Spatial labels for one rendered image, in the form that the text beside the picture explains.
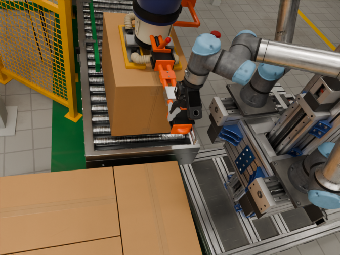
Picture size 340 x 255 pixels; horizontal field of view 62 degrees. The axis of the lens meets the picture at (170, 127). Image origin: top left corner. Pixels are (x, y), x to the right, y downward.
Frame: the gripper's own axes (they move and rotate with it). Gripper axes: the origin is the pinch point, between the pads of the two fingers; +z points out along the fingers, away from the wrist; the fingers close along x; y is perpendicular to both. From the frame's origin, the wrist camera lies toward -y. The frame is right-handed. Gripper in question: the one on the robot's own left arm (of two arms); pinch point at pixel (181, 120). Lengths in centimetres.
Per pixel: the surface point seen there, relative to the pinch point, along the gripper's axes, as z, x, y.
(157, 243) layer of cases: 67, 2, -26
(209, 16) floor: 121, -141, 276
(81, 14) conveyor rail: 62, 33, 165
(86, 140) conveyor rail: 62, 34, 36
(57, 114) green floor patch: 121, 56, 106
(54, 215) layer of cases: 67, 52, -5
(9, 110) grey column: 120, 94, 110
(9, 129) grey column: 120, 92, 90
